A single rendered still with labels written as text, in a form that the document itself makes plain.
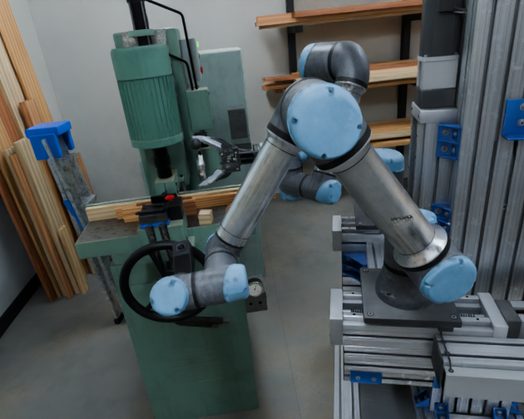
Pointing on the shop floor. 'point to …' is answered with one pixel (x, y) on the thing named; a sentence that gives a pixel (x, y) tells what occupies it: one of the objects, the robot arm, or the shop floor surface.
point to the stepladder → (43, 140)
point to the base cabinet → (194, 361)
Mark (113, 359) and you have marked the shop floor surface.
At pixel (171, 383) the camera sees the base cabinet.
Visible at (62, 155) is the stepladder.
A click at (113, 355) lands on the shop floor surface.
